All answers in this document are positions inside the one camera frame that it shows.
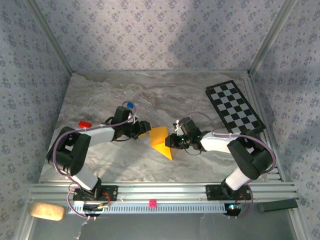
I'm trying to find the orange paper sheet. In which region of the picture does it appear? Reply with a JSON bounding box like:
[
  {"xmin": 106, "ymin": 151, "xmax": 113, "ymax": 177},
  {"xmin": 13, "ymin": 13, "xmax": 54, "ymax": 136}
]
[{"xmin": 149, "ymin": 126, "xmax": 174, "ymax": 161}]

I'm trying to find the black and grey checkerboard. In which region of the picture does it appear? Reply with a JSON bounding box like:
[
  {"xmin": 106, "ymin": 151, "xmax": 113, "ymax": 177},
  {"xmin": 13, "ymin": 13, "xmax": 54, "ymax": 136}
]
[{"xmin": 204, "ymin": 79, "xmax": 267, "ymax": 137}]

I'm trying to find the dark flat bar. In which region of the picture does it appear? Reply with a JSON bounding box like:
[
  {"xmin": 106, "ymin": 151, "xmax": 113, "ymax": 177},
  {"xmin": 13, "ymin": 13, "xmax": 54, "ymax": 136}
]
[{"xmin": 258, "ymin": 198, "xmax": 299, "ymax": 213}]

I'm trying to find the beige sponge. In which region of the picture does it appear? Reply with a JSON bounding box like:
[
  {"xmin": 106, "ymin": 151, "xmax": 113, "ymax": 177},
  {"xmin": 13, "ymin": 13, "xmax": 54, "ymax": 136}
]
[{"xmin": 28, "ymin": 201, "xmax": 66, "ymax": 222}]

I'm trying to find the thin black left gripper cable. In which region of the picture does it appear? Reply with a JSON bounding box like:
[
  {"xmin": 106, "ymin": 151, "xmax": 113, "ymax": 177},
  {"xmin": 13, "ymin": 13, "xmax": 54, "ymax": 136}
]
[{"xmin": 112, "ymin": 134, "xmax": 131, "ymax": 143}]

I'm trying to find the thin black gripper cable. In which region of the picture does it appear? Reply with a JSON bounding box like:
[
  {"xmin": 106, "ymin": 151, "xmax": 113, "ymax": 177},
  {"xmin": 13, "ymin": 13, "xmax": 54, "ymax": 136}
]
[
  {"xmin": 183, "ymin": 146, "xmax": 203, "ymax": 156},
  {"xmin": 112, "ymin": 134, "xmax": 131, "ymax": 143}
]

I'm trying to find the thin black right gripper cable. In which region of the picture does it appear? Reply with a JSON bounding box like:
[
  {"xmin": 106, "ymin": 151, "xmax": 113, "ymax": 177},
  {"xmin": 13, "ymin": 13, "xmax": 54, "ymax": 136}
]
[{"xmin": 183, "ymin": 146, "xmax": 203, "ymax": 156}]

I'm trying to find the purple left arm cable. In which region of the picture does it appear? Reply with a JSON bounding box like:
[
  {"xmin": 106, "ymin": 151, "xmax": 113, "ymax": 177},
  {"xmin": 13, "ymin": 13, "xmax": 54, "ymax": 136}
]
[{"xmin": 56, "ymin": 100, "xmax": 139, "ymax": 221}]

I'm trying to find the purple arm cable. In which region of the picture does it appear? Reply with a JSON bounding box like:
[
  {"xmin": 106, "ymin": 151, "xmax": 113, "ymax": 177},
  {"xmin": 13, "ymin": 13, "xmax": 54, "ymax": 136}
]
[
  {"xmin": 174, "ymin": 111, "xmax": 277, "ymax": 221},
  {"xmin": 56, "ymin": 100, "xmax": 139, "ymax": 221}
]

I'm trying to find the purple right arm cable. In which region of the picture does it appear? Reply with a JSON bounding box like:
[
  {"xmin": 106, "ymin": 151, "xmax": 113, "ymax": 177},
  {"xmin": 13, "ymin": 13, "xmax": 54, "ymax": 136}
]
[{"xmin": 174, "ymin": 111, "xmax": 277, "ymax": 221}]

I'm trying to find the long aluminium mounting rail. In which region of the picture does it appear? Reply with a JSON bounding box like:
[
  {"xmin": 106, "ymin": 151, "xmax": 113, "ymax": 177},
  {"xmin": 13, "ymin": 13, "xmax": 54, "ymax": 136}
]
[{"xmin": 27, "ymin": 181, "xmax": 299, "ymax": 204}]

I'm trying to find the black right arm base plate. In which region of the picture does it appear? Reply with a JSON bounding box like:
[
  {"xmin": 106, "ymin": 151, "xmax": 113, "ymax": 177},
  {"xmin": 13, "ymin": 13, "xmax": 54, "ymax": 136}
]
[{"xmin": 205, "ymin": 184, "xmax": 252, "ymax": 201}]

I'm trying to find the white slotted cable duct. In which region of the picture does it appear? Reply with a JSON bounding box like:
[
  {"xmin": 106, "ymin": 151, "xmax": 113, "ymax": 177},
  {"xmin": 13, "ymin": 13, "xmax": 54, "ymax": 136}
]
[{"xmin": 66, "ymin": 201, "xmax": 226, "ymax": 215}]

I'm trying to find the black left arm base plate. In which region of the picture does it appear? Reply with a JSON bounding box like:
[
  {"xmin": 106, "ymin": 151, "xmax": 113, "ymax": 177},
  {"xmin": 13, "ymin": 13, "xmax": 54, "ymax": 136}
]
[{"xmin": 72, "ymin": 185, "xmax": 119, "ymax": 202}]

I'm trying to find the aluminium side rail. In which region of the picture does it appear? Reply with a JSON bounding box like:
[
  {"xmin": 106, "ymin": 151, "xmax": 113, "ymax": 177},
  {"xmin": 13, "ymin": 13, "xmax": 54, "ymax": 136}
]
[{"xmin": 241, "ymin": 74, "xmax": 286, "ymax": 182}]

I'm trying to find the aluminium frame post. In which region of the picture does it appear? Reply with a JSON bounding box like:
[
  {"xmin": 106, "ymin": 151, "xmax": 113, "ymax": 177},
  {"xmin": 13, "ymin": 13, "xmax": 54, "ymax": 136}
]
[
  {"xmin": 288, "ymin": 208, "xmax": 312, "ymax": 240},
  {"xmin": 26, "ymin": 0, "xmax": 75, "ymax": 75},
  {"xmin": 247, "ymin": 0, "xmax": 300, "ymax": 76},
  {"xmin": 13, "ymin": 202, "xmax": 35, "ymax": 240}
]

